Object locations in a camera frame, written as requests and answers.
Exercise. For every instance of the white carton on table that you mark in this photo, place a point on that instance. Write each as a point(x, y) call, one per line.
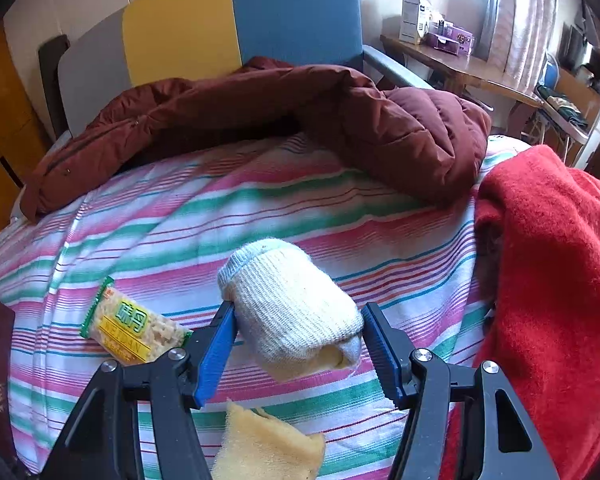
point(414, 20)

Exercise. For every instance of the purple tissue box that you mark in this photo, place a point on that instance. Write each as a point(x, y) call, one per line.
point(452, 40)

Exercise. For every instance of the white sock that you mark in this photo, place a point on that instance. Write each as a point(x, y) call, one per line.
point(295, 319)

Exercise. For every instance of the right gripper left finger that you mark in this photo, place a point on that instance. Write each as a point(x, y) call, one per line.
point(101, 437)

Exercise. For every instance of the green yellow cracker packet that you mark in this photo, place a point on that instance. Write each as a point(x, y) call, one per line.
point(129, 332)

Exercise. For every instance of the grey yellow blue chair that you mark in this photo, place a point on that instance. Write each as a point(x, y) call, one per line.
point(149, 40)

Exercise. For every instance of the yellow sponge block front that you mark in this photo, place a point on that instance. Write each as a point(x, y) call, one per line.
point(257, 445)

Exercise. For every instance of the red fleece blanket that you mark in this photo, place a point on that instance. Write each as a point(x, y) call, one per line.
point(542, 220)

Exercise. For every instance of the wooden wardrobe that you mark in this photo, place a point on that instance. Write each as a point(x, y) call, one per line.
point(23, 139)

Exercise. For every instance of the black rolled mat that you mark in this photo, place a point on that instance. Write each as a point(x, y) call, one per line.
point(49, 55)

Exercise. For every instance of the striped bed sheet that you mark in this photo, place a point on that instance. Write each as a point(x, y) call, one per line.
point(163, 231)

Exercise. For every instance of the wooden side table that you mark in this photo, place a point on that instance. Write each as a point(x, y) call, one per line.
point(462, 72)

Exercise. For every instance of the maroon puffer jacket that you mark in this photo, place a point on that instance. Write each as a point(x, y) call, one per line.
point(428, 144)

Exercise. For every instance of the pink curtain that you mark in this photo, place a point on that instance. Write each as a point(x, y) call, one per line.
point(515, 37)

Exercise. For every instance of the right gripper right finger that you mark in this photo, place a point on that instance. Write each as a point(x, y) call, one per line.
point(498, 439)

